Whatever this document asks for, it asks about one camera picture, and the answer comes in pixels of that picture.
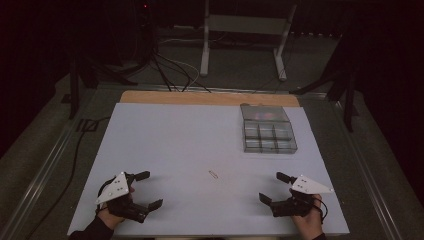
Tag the black power strip red light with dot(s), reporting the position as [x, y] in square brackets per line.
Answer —
[145, 13]

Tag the small metal paper clip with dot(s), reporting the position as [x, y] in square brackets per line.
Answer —
[213, 174]

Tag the black metal stand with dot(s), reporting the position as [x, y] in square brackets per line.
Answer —
[74, 90]
[348, 100]

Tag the white metal stand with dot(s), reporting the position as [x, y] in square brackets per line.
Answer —
[246, 25]

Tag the metal floor rail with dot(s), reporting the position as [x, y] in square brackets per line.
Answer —
[366, 166]
[43, 160]

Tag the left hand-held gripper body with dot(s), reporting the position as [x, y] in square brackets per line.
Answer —
[115, 188]

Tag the black floor socket plate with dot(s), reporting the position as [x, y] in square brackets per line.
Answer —
[87, 125]

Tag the white table cover sheet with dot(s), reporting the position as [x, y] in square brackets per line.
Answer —
[186, 150]

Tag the person's right hand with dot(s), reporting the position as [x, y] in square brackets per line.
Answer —
[310, 225]

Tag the person's left hand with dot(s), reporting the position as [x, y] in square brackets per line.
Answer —
[110, 220]

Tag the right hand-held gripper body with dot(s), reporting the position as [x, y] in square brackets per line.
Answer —
[308, 186]

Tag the clear plastic compartment box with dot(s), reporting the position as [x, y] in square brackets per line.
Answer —
[268, 133]

